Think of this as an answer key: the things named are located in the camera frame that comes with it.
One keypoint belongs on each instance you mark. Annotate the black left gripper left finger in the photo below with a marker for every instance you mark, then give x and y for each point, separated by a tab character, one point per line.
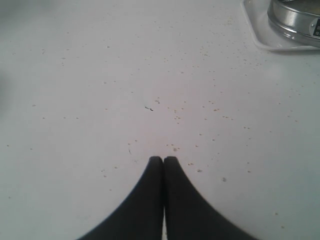
140	216

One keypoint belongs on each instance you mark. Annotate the round stainless steel sieve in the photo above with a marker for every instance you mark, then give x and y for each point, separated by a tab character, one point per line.
298	20

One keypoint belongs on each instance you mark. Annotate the white rectangular plastic tray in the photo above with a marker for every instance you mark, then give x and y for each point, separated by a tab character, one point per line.
263	34

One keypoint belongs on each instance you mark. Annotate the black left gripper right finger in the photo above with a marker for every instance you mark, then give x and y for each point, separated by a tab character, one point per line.
188	216

